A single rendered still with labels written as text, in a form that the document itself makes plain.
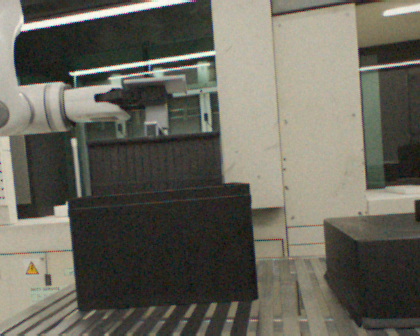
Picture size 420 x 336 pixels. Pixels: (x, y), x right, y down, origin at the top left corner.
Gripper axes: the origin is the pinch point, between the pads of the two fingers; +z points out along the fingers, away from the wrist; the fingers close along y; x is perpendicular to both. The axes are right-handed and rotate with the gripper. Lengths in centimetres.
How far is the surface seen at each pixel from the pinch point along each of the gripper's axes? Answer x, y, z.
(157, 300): -32.2, 13.5, -1.1
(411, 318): -32, 29, 29
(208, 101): 16, -112, 12
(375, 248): -24.1, 28.7, 25.3
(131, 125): 11, -123, -21
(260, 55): 10.1, -20.4, 21.0
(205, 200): -17.9, 13.8, 7.1
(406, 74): 11, -64, 67
